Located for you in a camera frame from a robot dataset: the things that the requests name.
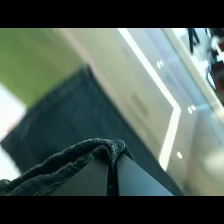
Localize black pants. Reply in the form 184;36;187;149
0;64;185;197

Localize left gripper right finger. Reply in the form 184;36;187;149
116;152;174;197

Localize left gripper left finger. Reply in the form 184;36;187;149
51;157;110;197

